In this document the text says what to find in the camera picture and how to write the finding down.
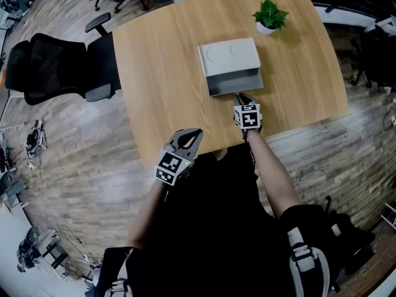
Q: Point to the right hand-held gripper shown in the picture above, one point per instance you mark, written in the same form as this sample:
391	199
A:
249	117

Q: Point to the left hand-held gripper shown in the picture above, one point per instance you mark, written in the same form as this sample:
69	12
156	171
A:
168	164

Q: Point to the grey drawer front with knob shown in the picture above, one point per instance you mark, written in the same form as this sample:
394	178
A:
235	83

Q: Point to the grey drawer box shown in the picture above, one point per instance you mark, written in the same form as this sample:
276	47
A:
229	54

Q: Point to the person's right forearm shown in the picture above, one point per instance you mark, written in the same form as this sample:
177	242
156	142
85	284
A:
272	178

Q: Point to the person's left forearm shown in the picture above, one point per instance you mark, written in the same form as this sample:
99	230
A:
148	215

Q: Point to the person's black clothing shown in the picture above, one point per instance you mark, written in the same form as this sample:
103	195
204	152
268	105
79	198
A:
216	227

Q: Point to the green plant in white pot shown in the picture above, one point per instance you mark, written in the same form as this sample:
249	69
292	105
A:
270	12

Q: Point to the black mesh office chair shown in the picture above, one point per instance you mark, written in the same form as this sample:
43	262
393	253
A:
46	67

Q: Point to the grey metal stand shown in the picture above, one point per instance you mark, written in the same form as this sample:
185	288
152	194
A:
52	249

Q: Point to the black backpack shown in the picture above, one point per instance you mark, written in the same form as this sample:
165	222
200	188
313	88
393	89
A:
349	243

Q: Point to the black equipment on stand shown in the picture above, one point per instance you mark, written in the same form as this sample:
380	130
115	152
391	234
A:
26	252

